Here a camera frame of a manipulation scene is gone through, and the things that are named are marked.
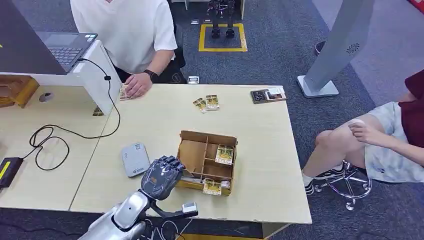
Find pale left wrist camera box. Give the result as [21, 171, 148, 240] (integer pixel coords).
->
[150, 200, 199, 220]

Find white desk riser shelf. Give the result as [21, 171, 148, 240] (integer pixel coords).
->
[0, 40, 123, 116]

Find black power cable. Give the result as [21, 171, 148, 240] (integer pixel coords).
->
[28, 58, 122, 172]

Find flat grey card reader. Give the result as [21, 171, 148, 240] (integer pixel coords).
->
[120, 142, 152, 179]

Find black power adapter yellow label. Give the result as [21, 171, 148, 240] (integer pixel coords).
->
[0, 156, 25, 190]

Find person across the desk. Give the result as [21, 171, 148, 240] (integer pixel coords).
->
[69, 0, 187, 99]

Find person on stool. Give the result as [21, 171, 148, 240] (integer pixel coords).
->
[301, 69, 424, 196]

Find dark round floor caster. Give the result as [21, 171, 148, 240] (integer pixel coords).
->
[313, 40, 328, 57]

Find grey pillar stand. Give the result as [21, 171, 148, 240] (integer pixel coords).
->
[296, 0, 377, 99]

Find black wristwatch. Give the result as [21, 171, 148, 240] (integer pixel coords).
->
[142, 68, 160, 84]

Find brown wooden box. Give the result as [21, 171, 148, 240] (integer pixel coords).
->
[0, 75, 40, 109]

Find black tray with parts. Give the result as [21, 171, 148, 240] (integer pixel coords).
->
[250, 87, 287, 105]

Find yellow floor tape square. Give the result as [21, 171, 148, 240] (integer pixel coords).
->
[198, 22, 249, 53]

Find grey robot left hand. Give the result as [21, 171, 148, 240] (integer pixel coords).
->
[140, 155, 185, 202]

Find chrome swivel stool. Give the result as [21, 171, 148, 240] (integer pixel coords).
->
[312, 160, 374, 212]

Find wooden compartment card box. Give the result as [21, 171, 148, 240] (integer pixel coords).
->
[175, 129, 239, 197]

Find dark grey laptop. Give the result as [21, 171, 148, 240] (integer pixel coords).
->
[0, 0, 99, 76]

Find stack of yellow printed cards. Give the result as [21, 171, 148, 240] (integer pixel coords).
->
[118, 84, 137, 102]

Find thin white cable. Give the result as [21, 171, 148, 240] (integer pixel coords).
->
[145, 217, 194, 240]

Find yellow board under desk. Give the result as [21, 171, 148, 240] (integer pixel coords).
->
[174, 233, 268, 240]

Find black robot legs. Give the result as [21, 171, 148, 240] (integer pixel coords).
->
[206, 0, 237, 39]

